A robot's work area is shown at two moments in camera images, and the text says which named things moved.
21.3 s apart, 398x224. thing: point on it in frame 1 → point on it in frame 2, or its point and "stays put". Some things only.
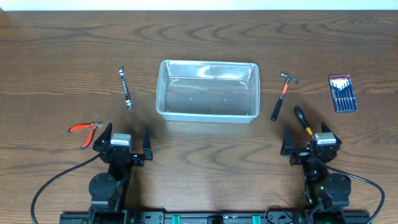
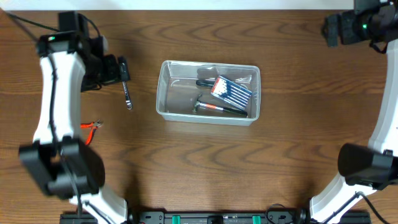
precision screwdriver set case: (342, 93) → (231, 92)
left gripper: (147, 154) → (111, 74)
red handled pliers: (92, 126) stays put
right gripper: (287, 144) → (349, 19)
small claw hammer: (277, 107) → (198, 105)
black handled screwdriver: (301, 116) → (206, 83)
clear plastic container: (208, 91) stays put
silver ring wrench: (128, 101) stays put
